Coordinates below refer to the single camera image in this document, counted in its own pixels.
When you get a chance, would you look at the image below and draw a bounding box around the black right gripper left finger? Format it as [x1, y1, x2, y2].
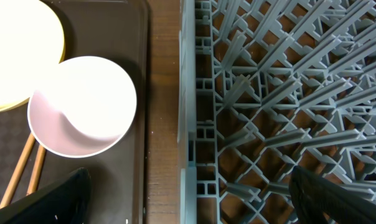
[0, 168, 92, 224]

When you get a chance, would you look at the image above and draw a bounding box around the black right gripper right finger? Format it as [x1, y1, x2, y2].
[289, 166, 376, 223]

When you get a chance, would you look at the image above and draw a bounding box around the pink bowl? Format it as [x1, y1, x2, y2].
[27, 56, 138, 158]

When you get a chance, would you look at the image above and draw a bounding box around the yellow plate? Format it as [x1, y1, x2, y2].
[0, 0, 65, 112]

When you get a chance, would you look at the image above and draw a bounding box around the grey dishwasher rack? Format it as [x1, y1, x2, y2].
[177, 0, 376, 223]

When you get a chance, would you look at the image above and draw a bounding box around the wooden chopstick right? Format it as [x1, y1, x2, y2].
[26, 145, 46, 195]

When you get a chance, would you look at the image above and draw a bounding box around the wooden chopstick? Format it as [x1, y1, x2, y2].
[0, 133, 35, 209]
[26, 145, 46, 195]

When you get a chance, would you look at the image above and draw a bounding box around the wooden chopstick left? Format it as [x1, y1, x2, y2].
[0, 133, 35, 209]

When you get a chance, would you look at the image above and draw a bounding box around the brown serving tray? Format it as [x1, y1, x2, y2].
[0, 1, 148, 223]

